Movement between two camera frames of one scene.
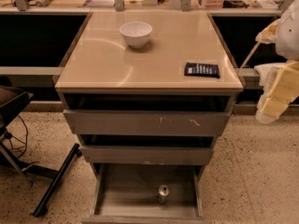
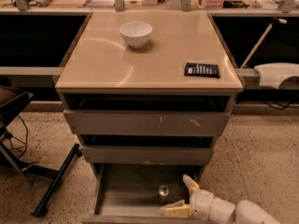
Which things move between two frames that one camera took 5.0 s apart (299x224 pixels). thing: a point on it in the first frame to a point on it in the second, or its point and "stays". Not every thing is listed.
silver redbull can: (163, 196) stays
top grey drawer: (145, 123) stays
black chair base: (11, 102) stays
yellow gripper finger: (268, 35) to (200, 200)
